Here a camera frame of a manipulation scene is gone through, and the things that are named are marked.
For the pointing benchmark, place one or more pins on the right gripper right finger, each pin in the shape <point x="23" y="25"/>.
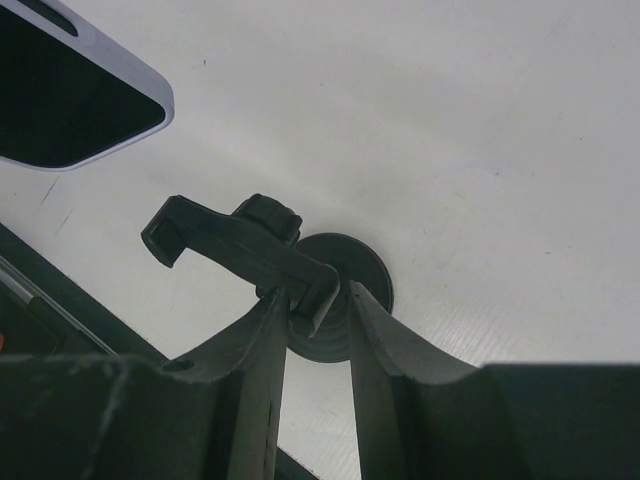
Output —
<point x="423" y="414"/>

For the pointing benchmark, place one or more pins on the phone with lilac case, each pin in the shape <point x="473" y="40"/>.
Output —
<point x="70" y="94"/>

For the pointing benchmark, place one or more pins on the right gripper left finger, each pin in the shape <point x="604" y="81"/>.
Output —
<point x="213" y="413"/>

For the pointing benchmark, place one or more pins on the black phone stand corner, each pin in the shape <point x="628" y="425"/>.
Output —
<point x="261" y="243"/>

